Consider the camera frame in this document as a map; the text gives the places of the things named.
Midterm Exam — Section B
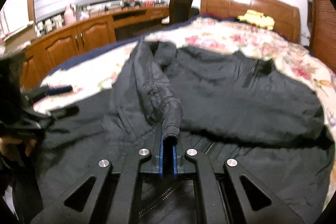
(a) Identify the pink bottle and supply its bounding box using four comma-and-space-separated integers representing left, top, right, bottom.
63, 4, 76, 25

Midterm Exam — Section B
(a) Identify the dark wooden chair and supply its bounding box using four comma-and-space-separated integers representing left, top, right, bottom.
161, 0, 193, 26

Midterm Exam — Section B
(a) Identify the wooden louvered wardrobe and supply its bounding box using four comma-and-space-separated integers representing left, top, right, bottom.
310, 0, 335, 72

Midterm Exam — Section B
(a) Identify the floral bed blanket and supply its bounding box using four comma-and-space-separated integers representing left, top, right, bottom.
34, 16, 336, 209

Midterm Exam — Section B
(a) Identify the wooden desk cabinet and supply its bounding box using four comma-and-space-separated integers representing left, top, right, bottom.
20, 5, 169, 89

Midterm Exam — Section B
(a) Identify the person left hand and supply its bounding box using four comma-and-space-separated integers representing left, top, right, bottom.
1, 136, 37, 160

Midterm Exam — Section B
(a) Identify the red basket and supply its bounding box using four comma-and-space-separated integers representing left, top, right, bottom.
142, 0, 155, 7

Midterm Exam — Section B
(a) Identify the yellow plush toy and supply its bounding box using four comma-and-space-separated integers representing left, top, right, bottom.
237, 10, 275, 30

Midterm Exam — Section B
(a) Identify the wooden bed headboard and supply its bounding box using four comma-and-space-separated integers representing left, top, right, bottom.
200, 0, 301, 43

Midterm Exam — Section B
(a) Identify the black zip jacket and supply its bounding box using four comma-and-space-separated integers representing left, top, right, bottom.
12, 40, 336, 224

